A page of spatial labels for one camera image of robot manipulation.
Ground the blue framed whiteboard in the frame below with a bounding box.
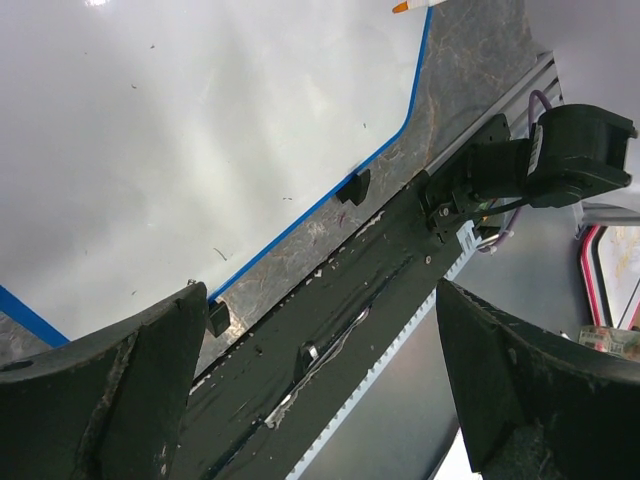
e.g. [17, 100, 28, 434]
[1, 1, 433, 346]

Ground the black whiteboard foot clip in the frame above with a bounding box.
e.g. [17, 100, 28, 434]
[206, 301, 231, 338]
[335, 170, 371, 206]

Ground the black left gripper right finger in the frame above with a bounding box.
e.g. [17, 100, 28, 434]
[436, 279, 639, 479]

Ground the white marker with yellow cap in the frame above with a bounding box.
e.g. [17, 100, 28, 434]
[392, 0, 446, 14]

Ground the red framed board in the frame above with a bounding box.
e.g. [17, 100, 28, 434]
[579, 225, 639, 330]

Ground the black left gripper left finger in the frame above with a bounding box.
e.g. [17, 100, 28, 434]
[1, 282, 208, 479]

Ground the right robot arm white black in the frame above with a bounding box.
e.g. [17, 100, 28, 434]
[421, 104, 639, 244]

